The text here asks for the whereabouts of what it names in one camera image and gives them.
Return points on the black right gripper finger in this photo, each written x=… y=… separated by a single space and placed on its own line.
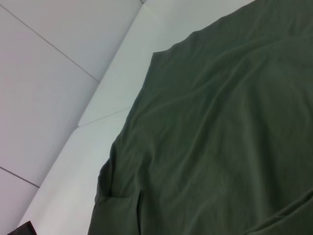
x=24 y=230

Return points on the dark green printed T-shirt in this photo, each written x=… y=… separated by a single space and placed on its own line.
x=207 y=134

